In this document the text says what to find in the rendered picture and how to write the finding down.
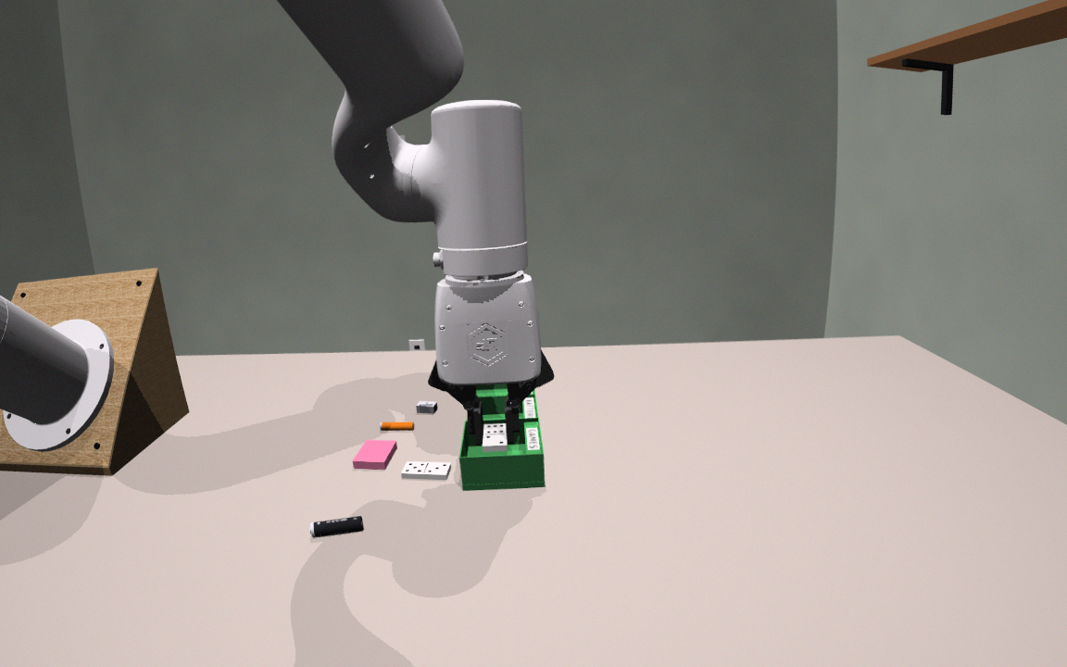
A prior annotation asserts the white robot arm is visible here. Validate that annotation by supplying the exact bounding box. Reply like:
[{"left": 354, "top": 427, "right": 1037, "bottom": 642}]
[{"left": 0, "top": 0, "right": 528, "bottom": 452}]

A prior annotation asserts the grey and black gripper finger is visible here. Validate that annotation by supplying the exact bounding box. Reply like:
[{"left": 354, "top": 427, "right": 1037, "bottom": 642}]
[
  {"left": 428, "top": 362, "right": 483, "bottom": 446},
  {"left": 505, "top": 350, "right": 554, "bottom": 444}
]

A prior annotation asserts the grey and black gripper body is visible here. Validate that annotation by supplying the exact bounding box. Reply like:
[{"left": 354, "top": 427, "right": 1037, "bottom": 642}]
[{"left": 435, "top": 271, "right": 542, "bottom": 385}]

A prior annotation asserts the black aa battery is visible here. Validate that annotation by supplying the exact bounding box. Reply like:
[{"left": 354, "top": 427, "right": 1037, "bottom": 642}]
[{"left": 309, "top": 517, "right": 364, "bottom": 537}]

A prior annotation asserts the green three-compartment bin rack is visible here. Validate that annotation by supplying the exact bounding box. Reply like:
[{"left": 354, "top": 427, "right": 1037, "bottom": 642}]
[{"left": 459, "top": 384, "right": 546, "bottom": 491}]

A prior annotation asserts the white domino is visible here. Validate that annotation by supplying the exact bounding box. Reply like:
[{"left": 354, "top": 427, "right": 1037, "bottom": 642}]
[
  {"left": 483, "top": 423, "right": 508, "bottom": 452},
  {"left": 401, "top": 461, "right": 451, "bottom": 480}
]

